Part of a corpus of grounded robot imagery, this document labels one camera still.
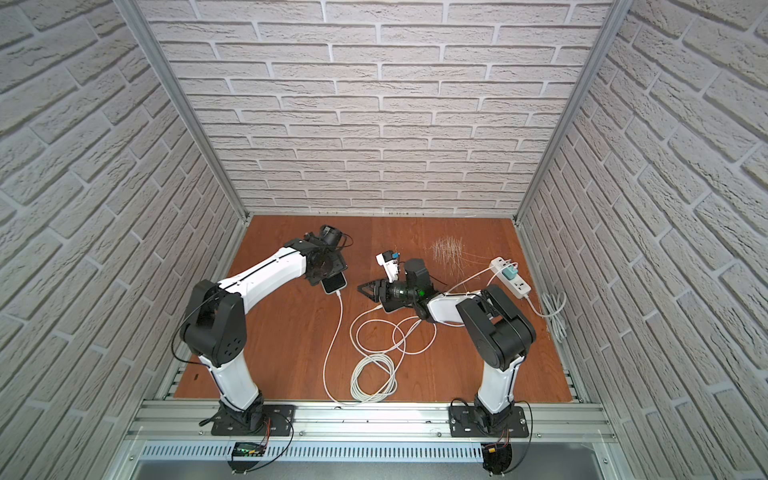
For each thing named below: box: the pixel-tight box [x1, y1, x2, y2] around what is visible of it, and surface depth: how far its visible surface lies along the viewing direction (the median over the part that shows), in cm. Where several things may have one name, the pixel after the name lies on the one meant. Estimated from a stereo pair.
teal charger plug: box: [502, 266, 518, 281], surface depth 97 cm
